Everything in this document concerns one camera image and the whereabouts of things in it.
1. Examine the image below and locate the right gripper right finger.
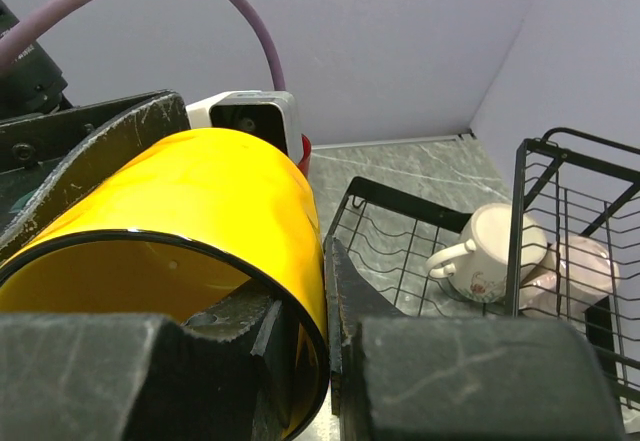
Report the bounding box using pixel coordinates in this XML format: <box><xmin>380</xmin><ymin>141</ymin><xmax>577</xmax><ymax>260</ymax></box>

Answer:
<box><xmin>324</xmin><ymin>237</ymin><xmax>625</xmax><ymax>440</ymax></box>

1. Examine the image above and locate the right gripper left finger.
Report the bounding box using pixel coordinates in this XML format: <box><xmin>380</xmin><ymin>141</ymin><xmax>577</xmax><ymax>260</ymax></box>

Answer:
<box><xmin>1</xmin><ymin>281</ymin><xmax>298</xmax><ymax>440</ymax></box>

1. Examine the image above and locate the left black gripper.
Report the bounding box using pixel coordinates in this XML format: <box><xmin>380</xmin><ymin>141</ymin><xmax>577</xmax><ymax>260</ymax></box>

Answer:
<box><xmin>1</xmin><ymin>90</ymin><xmax>190</xmax><ymax>260</ymax></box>

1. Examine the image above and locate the yellow enamel mug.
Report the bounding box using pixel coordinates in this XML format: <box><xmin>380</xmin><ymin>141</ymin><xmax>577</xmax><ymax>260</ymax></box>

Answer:
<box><xmin>1</xmin><ymin>128</ymin><xmax>328</xmax><ymax>439</ymax></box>

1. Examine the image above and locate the white mug green interior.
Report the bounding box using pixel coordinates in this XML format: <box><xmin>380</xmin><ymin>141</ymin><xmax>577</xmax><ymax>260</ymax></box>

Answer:
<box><xmin>424</xmin><ymin>203</ymin><xmax>550</xmax><ymax>305</ymax></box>

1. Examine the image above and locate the pink mug lilac interior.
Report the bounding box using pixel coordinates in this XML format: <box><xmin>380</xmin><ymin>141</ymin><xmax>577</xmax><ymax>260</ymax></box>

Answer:
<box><xmin>519</xmin><ymin>236</ymin><xmax>619</xmax><ymax>321</ymax></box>

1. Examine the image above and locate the red cup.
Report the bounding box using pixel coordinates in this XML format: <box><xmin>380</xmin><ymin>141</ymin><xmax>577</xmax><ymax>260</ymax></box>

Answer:
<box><xmin>297</xmin><ymin>135</ymin><xmax>312</xmax><ymax>177</ymax></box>

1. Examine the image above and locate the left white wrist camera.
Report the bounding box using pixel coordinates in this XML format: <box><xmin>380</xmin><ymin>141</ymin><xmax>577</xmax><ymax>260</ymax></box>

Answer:
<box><xmin>186</xmin><ymin>90</ymin><xmax>304</xmax><ymax>163</ymax></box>

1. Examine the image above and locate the black wire dish rack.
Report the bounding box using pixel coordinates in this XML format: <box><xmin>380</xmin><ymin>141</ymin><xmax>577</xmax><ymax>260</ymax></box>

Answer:
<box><xmin>324</xmin><ymin>127</ymin><xmax>640</xmax><ymax>422</ymax></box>

